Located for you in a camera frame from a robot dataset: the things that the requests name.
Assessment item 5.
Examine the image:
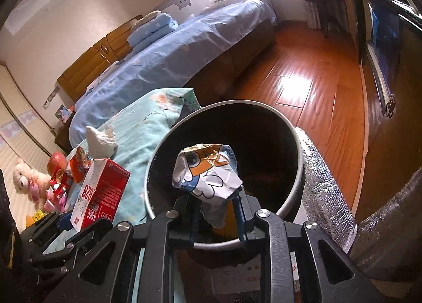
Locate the bed with blue sheet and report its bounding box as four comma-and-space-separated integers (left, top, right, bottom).
69, 0, 277, 149

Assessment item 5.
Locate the silver foil mat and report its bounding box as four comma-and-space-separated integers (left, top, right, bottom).
293, 127, 422, 281

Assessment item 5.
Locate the pink toy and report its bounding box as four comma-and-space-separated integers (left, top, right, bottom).
44, 187, 69, 213

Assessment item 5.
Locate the white tissue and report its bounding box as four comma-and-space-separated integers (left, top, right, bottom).
86, 126, 118, 159

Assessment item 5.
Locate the cartoon print wrapper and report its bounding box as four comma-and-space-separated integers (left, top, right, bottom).
172, 143, 244, 228

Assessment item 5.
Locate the folded blue quilt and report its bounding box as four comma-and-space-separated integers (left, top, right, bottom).
128, 13, 179, 50

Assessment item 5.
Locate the wall radiator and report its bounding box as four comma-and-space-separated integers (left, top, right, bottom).
306, 0, 351, 33

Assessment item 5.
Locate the white teddy bear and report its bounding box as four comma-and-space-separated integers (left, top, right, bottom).
13, 160, 52, 205

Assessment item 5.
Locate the red apple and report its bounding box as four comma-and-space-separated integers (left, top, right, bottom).
46, 152, 68, 175

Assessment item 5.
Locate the wooden headboard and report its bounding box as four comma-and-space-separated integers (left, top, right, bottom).
57, 15, 144, 103

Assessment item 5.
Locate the red white snack wrapper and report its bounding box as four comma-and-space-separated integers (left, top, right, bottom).
70, 146, 93, 184

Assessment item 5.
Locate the black round trash bin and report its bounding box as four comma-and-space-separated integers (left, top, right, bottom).
144, 100, 305, 252

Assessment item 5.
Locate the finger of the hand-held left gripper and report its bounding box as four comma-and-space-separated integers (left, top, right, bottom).
21, 211, 64, 246
27, 218, 113, 271

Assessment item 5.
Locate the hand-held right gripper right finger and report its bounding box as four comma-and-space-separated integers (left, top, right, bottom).
232, 190, 393, 303

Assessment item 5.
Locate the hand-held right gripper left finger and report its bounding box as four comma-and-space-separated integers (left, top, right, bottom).
44, 196, 202, 303

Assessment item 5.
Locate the dark wooden nightstand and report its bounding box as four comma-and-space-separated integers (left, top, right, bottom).
54, 110, 79, 155

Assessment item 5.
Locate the colourful picture card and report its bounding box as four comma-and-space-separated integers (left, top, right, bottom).
54, 104, 76, 125

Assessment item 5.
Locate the blue packet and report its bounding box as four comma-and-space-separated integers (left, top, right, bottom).
57, 212, 75, 230

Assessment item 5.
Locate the beige pillow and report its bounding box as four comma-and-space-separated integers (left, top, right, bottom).
141, 11, 164, 24

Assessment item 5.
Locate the teal floral blanket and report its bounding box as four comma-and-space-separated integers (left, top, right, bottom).
43, 87, 201, 303

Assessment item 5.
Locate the red carton box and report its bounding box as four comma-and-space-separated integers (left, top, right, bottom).
70, 158, 131, 233

